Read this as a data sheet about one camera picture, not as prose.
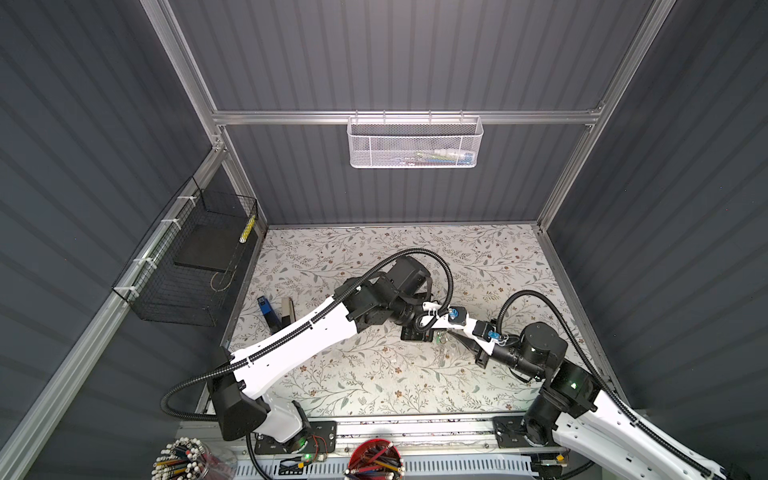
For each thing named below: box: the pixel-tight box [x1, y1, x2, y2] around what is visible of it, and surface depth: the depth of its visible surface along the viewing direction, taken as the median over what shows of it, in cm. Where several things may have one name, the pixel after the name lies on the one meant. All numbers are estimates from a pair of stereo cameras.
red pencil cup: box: [344, 438, 405, 480], surface depth 61 cm
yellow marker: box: [239, 215, 256, 244], surface depth 84 cm
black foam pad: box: [174, 224, 247, 273], surface depth 79 cm
